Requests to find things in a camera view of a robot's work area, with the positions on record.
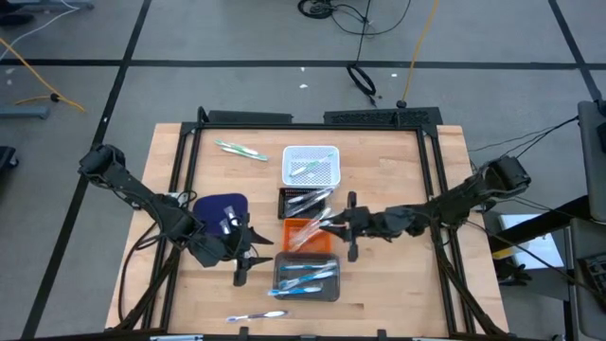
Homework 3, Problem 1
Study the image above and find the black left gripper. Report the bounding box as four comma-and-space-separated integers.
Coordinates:
190, 212, 276, 288

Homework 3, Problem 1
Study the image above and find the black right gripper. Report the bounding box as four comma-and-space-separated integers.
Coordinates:
319, 190, 398, 263

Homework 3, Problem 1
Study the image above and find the orange plastic basket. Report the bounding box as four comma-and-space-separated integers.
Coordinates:
282, 218, 333, 254

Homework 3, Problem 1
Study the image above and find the grey transparent plastic bin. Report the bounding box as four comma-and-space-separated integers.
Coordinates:
272, 251, 342, 303

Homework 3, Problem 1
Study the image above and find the black plastic basket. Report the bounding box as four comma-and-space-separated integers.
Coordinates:
276, 187, 330, 221

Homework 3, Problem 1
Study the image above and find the white plastic basket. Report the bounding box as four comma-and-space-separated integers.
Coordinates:
280, 145, 342, 188

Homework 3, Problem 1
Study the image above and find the black crumpled object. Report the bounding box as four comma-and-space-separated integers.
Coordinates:
495, 259, 534, 286

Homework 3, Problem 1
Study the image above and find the black diagonal bar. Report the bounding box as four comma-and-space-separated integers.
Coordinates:
487, 194, 593, 253

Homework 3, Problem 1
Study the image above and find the black keyboard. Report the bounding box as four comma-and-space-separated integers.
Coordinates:
578, 253, 606, 304

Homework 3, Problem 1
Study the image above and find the black caster base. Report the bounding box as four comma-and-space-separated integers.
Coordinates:
0, 145, 20, 171

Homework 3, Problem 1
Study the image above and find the grey metal bar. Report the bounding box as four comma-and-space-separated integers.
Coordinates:
0, 104, 49, 120

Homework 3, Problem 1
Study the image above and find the black floor object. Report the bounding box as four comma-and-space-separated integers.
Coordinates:
0, 9, 33, 27

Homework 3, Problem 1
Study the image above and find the black power cable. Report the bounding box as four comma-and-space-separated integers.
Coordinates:
116, 220, 160, 326

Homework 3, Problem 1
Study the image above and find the black coiled cable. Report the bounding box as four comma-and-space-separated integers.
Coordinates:
346, 63, 379, 108

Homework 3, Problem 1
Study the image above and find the black hanging cable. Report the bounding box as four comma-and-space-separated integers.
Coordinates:
356, 0, 372, 65

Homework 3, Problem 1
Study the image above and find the yellow hanging cable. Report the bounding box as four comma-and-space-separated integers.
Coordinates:
400, 0, 440, 109

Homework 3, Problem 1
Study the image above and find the black cable bundle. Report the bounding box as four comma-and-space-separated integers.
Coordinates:
296, 0, 413, 38

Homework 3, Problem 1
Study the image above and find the yellow floor cable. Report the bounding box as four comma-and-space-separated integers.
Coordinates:
0, 37, 87, 114

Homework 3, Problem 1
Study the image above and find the white floor cable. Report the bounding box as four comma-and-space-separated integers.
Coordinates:
0, 0, 81, 62

